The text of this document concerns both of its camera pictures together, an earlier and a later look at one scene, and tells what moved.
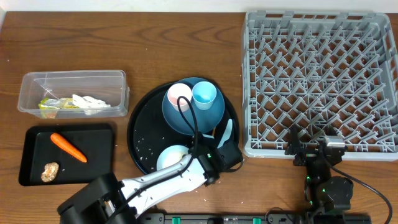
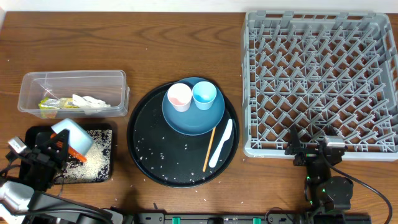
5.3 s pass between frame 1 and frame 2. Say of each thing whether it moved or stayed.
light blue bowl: moved
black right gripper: stayed
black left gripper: moved
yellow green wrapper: stayed
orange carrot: stayed
